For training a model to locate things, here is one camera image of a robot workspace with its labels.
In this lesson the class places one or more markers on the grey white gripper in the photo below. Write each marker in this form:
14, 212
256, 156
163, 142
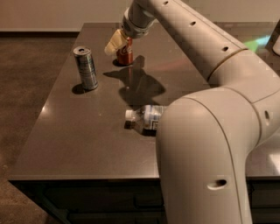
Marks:
135, 28

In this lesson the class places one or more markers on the red coke can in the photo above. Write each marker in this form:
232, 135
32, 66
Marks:
125, 54

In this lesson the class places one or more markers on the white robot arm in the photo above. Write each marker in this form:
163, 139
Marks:
204, 138

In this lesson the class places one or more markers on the silver blue tall can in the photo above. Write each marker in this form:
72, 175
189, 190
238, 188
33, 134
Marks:
86, 67

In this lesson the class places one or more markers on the clear plastic water bottle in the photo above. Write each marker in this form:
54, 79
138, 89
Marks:
145, 118

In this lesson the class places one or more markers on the dark lower cabinet drawer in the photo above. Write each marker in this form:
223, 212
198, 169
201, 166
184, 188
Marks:
118, 218

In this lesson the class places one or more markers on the dark right cabinet drawer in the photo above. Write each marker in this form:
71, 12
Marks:
264, 195

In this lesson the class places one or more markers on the dark cabinet drawer with handle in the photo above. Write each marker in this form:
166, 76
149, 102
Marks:
106, 198

